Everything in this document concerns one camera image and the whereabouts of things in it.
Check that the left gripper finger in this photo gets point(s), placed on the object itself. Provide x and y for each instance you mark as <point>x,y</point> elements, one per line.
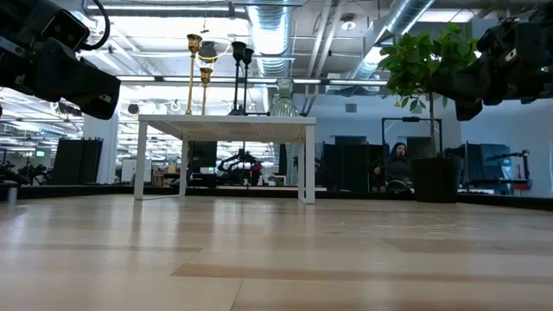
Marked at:
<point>78,78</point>
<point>86,105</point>

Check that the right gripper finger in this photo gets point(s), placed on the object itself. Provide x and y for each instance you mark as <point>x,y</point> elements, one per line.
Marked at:
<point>471,80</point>
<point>468,97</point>

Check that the gold candlestick holder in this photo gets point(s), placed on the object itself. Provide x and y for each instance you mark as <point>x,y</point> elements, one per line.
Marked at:
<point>194,42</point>
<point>205,74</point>

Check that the green glass candle holder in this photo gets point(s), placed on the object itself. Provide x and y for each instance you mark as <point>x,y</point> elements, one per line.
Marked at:
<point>284,105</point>

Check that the background black robot arm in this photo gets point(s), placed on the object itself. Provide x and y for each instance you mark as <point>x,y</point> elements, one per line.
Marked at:
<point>525,166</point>
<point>239,166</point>

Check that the black partition panel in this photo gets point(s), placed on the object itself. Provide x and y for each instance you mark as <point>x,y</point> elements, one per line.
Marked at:
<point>82,160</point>
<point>354,166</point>

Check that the green potted plant black pot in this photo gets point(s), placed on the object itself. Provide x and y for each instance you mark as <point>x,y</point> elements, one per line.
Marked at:
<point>415,60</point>

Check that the long ceiling light bar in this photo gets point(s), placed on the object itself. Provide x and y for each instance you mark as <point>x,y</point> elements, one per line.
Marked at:
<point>142,79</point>

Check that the grey blue cabinet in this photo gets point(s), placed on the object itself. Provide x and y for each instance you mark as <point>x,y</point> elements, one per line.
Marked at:
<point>492,162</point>

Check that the person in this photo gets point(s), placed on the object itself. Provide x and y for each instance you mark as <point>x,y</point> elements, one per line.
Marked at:
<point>397,166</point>

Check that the black overhead device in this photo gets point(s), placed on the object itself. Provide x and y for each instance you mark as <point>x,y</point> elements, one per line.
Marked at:
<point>208,48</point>

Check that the round ceiling sensor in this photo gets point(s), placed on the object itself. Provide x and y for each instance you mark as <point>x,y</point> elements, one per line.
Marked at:
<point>347,24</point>

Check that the white perforated metal shelf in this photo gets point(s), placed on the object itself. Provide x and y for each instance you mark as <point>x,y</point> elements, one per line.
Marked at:
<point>224,127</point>

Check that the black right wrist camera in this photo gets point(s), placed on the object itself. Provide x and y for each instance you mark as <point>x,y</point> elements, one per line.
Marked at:
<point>497,41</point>

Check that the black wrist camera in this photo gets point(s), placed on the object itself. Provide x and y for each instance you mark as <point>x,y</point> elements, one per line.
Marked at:
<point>497,41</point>
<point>65,28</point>

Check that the round black wall device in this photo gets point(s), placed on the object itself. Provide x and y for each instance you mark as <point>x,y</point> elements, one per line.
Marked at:
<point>133,108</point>

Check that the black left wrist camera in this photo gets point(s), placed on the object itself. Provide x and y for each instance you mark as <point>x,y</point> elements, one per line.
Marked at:
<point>65,28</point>

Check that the black background gantry frame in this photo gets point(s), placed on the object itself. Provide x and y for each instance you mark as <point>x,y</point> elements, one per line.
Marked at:
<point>410,118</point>

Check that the silver spiral air duct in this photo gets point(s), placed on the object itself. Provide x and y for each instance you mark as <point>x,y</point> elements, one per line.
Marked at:
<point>406,17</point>
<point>272,34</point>

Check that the wall vent grille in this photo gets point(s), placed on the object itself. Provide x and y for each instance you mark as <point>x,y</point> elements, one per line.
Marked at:
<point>351,107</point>

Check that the black aluminium table frame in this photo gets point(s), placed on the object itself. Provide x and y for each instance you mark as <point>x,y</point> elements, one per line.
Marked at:
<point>367,194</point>

